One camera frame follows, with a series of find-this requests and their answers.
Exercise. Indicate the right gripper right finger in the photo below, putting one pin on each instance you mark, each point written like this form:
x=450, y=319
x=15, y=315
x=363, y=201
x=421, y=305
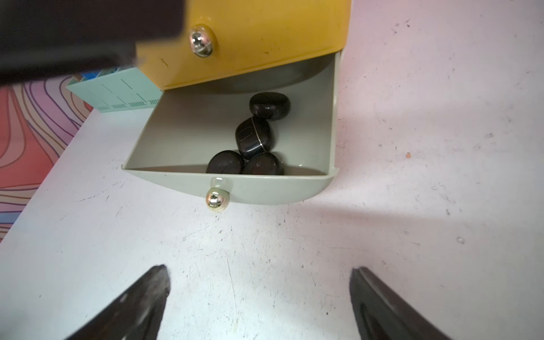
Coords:
x=380, y=313

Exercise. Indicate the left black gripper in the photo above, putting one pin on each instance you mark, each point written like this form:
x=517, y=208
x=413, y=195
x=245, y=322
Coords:
x=44, y=39

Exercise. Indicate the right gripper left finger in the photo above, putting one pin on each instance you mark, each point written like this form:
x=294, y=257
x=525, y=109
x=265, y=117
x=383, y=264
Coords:
x=136, y=313

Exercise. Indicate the yellow drawer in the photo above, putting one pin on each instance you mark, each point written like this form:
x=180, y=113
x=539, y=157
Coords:
x=229, y=38

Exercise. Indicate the green bottom drawer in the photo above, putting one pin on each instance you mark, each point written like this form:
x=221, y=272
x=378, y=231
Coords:
x=191, y=124

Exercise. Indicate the black oblong earphone case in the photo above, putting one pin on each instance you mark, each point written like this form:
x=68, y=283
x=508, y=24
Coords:
x=254, y=136

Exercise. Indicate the green file organizer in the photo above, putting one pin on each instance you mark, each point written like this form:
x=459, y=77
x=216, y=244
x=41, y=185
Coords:
x=116, y=89

